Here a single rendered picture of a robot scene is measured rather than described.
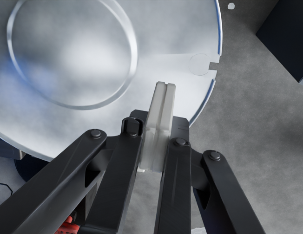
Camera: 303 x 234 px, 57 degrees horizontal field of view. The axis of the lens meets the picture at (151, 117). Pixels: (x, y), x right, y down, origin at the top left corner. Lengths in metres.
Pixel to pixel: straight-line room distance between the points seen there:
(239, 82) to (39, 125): 0.91
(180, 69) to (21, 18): 0.16
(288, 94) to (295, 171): 0.39
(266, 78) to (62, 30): 0.96
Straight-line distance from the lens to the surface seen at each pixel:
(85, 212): 0.55
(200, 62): 0.29
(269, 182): 1.45
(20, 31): 0.31
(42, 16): 0.29
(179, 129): 0.17
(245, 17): 1.09
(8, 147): 0.51
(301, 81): 0.69
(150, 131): 0.15
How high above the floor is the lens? 1.05
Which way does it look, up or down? 60 degrees down
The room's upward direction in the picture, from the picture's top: 167 degrees counter-clockwise
